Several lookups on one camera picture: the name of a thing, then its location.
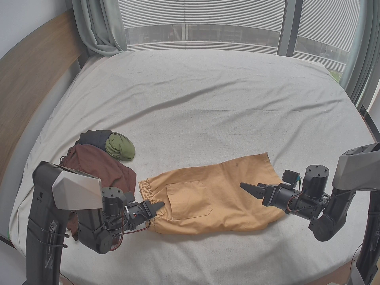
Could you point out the green garment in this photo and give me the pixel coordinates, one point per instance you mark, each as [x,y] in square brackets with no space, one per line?
[120,147]

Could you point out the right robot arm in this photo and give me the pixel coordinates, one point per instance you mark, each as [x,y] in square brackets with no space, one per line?
[356,168]

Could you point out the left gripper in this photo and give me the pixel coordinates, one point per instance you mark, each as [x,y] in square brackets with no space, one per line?
[138,215]

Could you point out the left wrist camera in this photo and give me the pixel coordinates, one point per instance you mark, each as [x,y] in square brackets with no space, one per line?
[129,197]

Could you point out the tan shorts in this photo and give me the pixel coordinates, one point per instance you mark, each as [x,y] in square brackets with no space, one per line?
[222,206]

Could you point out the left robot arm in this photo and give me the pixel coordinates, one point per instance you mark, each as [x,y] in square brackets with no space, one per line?
[74,188]

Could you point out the brown garment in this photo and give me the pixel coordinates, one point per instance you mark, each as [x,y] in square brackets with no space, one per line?
[98,165]

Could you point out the window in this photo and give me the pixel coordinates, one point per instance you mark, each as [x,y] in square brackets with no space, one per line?
[207,10]

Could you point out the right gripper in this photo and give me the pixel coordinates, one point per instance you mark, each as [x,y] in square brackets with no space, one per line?
[283,199]

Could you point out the bed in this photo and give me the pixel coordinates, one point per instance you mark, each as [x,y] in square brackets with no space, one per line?
[207,85]

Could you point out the black garment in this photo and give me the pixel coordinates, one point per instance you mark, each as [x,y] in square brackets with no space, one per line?
[92,137]

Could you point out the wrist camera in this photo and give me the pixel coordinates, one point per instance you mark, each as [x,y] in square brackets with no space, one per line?
[290,177]
[129,197]

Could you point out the grey-green curtain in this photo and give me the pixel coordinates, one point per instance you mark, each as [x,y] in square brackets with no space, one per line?
[362,55]
[95,16]

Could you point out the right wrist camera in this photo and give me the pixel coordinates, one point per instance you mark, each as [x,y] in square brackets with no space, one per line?
[290,177]

